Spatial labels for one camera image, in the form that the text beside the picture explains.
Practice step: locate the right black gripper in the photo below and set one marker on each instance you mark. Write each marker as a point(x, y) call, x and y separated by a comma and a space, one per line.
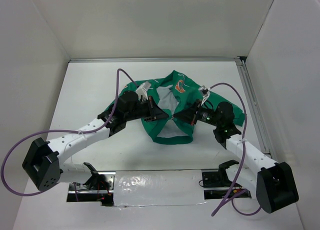
point(189, 114)

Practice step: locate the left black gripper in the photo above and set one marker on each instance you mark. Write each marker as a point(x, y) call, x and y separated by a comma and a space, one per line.
point(154, 112)

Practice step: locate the green zip jacket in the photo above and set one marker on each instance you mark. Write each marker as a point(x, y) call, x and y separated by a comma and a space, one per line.
point(174, 93)

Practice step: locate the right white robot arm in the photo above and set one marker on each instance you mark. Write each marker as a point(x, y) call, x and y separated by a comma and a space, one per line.
point(270, 182)

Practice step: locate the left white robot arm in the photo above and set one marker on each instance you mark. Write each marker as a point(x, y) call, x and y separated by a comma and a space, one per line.
point(44, 160)

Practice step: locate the silver tape sheet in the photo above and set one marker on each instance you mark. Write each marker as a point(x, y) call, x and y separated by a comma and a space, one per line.
point(158, 188)

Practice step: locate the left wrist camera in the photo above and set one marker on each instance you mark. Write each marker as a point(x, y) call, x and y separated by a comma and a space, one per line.
point(142, 90)

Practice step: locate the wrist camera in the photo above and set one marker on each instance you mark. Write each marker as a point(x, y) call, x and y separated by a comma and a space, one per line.
point(142, 90)
point(205, 92)

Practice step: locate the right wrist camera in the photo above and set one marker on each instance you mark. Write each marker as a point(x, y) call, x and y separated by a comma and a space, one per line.
point(205, 92)

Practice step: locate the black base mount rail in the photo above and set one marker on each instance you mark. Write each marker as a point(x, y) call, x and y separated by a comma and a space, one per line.
point(100, 189)

